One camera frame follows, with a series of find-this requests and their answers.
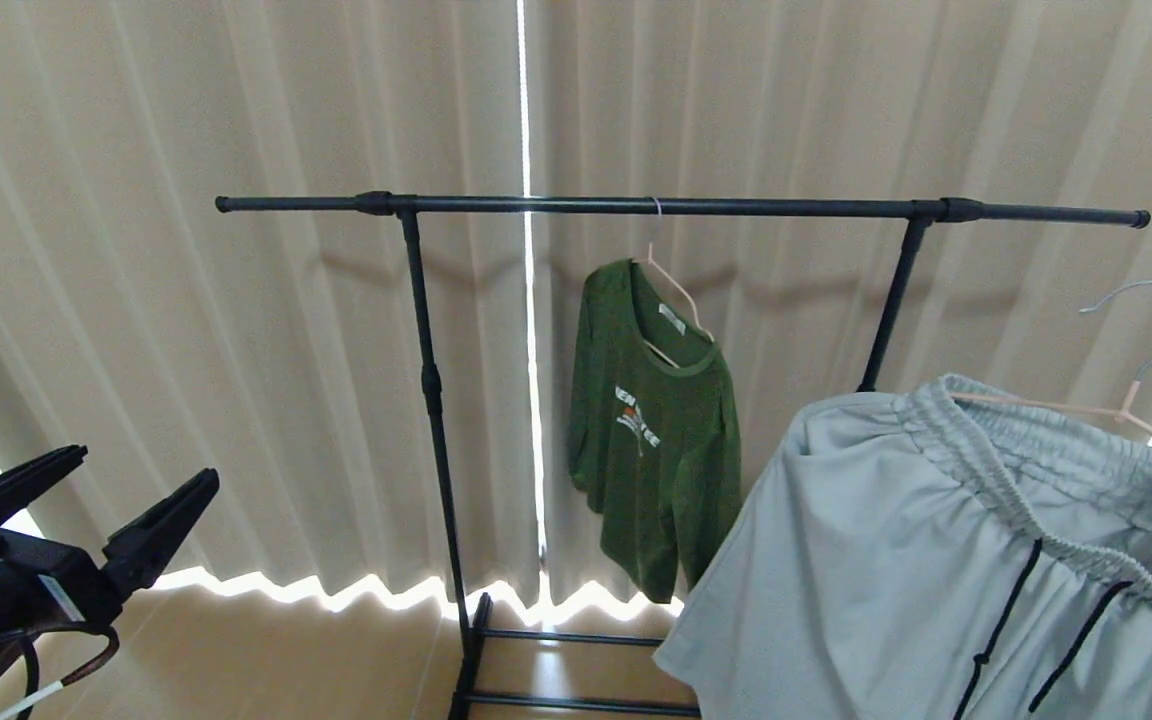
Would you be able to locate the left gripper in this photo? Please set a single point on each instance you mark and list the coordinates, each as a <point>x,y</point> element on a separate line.
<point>6,600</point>

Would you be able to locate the green printed sleeveless shirt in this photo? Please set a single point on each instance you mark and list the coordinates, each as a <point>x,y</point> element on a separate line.
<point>656,470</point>

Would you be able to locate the pink clothes hanger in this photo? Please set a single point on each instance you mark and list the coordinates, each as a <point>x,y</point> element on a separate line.
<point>1131,400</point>
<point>676,290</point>

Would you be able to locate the pale grey garment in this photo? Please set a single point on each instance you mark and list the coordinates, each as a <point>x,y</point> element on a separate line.
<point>886,560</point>

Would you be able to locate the black clothes rack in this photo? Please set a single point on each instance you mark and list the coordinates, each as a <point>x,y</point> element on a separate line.
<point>636,206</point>

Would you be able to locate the beige curtain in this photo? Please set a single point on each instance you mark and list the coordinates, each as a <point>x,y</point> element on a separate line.
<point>186,150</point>

